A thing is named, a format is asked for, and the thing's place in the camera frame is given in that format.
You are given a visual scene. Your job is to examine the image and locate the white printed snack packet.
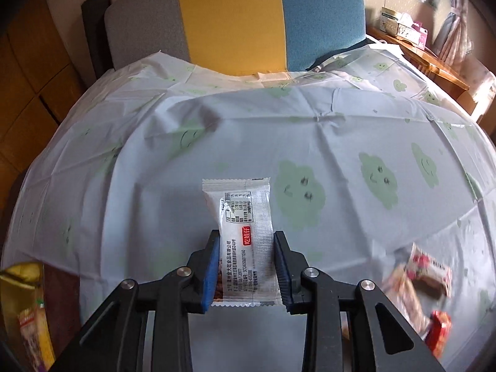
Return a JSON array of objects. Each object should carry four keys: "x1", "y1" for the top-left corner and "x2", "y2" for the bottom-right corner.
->
[{"x1": 202, "y1": 178, "x2": 281, "y2": 307}]

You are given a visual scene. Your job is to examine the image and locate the orange crispy cake clear bag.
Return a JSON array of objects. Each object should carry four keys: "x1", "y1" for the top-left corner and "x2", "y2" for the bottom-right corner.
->
[{"x1": 383, "y1": 264, "x2": 431, "y2": 337}]

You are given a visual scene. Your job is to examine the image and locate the pink floral snack bar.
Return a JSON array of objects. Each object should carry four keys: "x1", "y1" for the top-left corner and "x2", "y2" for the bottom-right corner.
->
[{"x1": 405, "y1": 244, "x2": 452, "y2": 298}]

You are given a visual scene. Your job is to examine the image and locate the red gold pastry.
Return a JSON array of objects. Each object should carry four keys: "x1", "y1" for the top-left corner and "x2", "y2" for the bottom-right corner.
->
[{"x1": 424, "y1": 311, "x2": 452, "y2": 359}]

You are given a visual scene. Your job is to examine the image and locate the white cloud-print tablecloth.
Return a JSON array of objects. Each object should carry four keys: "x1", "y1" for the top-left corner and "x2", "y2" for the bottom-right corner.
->
[{"x1": 2, "y1": 45, "x2": 495, "y2": 371}]

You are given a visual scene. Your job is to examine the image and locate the gold tin box maroon sides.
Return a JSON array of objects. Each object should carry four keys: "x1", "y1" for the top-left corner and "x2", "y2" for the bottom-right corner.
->
[{"x1": 1, "y1": 262, "x2": 82, "y2": 371}]

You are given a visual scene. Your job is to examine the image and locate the wooden side table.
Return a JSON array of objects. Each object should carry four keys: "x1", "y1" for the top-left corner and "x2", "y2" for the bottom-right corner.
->
[{"x1": 366, "y1": 25, "x2": 469, "y2": 100}]

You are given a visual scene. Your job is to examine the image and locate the grey yellow blue sofa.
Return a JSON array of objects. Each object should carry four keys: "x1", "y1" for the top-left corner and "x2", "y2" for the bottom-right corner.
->
[{"x1": 104, "y1": 0, "x2": 366, "y2": 76}]

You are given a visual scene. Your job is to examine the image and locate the wooden cabinet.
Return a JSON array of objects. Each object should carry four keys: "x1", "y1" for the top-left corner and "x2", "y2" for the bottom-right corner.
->
[{"x1": 0, "y1": 0, "x2": 90, "y2": 210}]

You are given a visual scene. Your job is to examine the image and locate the tissue box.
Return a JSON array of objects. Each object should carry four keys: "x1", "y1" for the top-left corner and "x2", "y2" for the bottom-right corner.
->
[{"x1": 379, "y1": 7, "x2": 420, "y2": 45}]

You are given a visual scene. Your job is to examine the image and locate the pink small box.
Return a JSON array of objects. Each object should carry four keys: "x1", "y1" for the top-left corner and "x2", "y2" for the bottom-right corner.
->
[{"x1": 412, "y1": 22, "x2": 428, "y2": 50}]

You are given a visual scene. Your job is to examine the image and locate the beige curtain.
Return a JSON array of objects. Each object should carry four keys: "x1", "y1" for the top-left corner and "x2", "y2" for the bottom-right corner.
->
[{"x1": 434, "y1": 0, "x2": 472, "y2": 71}]

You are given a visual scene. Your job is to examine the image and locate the black rolled mat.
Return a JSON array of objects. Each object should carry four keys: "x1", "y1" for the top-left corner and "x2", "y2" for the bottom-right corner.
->
[{"x1": 81, "y1": 0, "x2": 113, "y2": 79}]

